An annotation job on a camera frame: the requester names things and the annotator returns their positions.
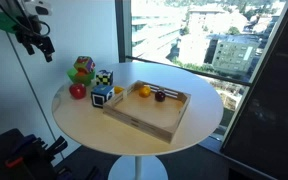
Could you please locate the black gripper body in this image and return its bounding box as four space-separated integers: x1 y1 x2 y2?
14 14 52 45

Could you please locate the blue number four plush cube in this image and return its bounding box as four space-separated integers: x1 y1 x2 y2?
90 84 115 109

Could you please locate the wooden slatted crate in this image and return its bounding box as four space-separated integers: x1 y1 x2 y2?
102 79 192 144

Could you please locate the checkered black yellow plush cube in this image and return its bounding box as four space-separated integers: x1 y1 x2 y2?
95 69 114 87

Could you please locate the orange toy in bowl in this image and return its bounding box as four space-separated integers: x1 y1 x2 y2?
75 70 88 78

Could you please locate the red toy apple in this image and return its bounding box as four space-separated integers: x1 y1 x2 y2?
68 82 87 100

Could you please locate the orange toy fruit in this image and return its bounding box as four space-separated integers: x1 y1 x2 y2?
138 85 152 99

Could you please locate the black tool box with clamps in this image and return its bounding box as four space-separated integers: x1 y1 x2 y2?
0 128 70 180

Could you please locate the dark red toy plum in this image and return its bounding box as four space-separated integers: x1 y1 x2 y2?
154 89 167 103

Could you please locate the black flat panel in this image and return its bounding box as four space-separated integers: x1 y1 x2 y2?
220 0 288 180

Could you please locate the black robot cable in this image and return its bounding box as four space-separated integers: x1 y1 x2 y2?
0 0 52 38

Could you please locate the white round table pedestal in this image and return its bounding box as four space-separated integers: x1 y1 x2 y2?
107 154 169 180

